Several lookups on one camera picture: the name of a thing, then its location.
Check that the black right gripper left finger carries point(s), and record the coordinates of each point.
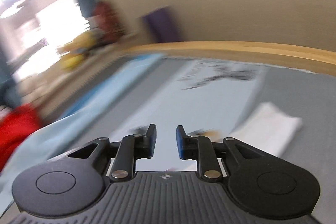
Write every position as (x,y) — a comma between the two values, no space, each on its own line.
(145,140)

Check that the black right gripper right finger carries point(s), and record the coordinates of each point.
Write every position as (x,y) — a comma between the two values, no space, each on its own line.
(187,144)

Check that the white garment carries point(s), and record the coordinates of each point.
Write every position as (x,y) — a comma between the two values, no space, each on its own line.
(269,129)

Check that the light blue blanket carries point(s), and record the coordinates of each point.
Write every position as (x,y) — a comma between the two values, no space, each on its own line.
(53,139)

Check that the yellow toy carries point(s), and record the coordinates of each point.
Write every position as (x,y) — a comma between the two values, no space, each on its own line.
(75,52)

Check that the dark red object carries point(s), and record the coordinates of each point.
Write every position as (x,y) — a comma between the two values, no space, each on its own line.
(109,22)

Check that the red garment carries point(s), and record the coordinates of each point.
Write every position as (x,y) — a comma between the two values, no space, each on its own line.
(15,128)

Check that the purple object by wall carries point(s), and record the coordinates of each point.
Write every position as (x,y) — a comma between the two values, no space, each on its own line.
(162,25)

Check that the wooden bed frame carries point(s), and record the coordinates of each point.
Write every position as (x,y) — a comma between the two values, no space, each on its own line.
(284,55)

